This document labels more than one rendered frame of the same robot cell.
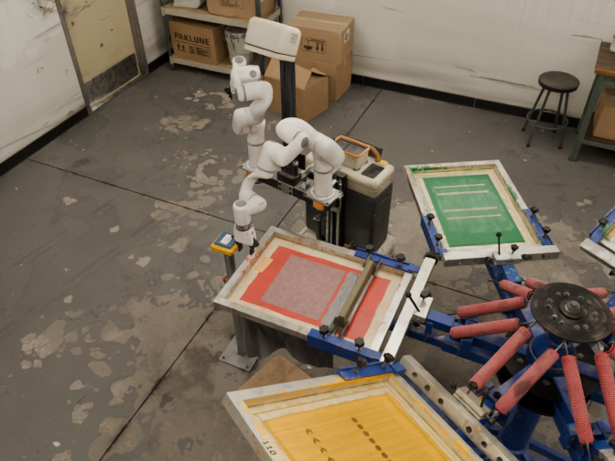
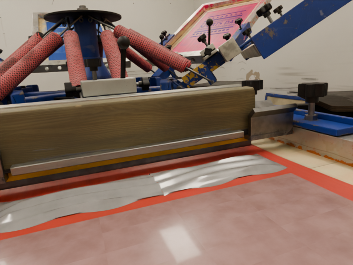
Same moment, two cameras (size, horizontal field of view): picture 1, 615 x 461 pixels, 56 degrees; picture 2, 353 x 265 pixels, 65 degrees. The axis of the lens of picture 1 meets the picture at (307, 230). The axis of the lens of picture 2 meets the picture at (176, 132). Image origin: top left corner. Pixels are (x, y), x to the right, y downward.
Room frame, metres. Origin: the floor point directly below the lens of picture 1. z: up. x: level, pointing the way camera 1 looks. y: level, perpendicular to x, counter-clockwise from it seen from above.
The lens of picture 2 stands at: (2.03, 0.09, 1.10)
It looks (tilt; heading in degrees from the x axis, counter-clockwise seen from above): 14 degrees down; 225
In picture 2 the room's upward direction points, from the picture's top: 3 degrees counter-clockwise
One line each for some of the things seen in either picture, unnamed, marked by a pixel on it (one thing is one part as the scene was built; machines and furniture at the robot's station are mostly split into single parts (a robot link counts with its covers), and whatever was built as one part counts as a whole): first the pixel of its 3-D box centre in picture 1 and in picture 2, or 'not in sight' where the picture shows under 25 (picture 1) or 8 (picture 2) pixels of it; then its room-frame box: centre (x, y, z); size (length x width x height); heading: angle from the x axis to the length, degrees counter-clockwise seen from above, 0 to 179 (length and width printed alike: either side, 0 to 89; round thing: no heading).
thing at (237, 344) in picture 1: (235, 302); not in sight; (2.22, 0.42, 0.48); 0.22 x 0.22 x 0.96; 65
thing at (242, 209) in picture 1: (249, 209); not in sight; (2.05, 0.26, 1.31); 0.15 x 0.10 x 0.11; 133
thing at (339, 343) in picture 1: (340, 347); (277, 125); (1.52, -0.14, 0.98); 0.30 x 0.05 x 0.07; 65
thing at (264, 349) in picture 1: (288, 346); not in sight; (1.71, 0.10, 0.74); 0.46 x 0.04 x 0.42; 65
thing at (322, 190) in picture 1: (324, 179); not in sight; (2.40, -0.09, 1.21); 0.16 x 0.13 x 0.15; 144
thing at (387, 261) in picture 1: (383, 263); not in sight; (2.02, -0.37, 0.98); 0.30 x 0.05 x 0.07; 65
